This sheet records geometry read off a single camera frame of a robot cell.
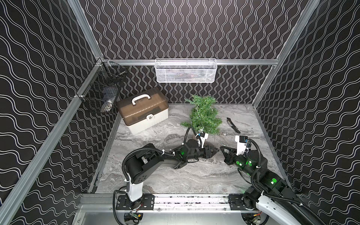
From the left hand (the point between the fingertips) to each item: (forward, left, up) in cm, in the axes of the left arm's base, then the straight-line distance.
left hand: (219, 149), depth 78 cm
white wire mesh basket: (+76, +22, +1) cm, 79 cm away
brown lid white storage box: (+21, +48, +4) cm, 52 cm away
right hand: (-2, 0, +7) cm, 7 cm away
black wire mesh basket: (+32, +76, +10) cm, 83 cm away
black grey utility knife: (+28, -16, -14) cm, 36 cm away
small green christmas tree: (+12, +10, +14) cm, 21 cm away
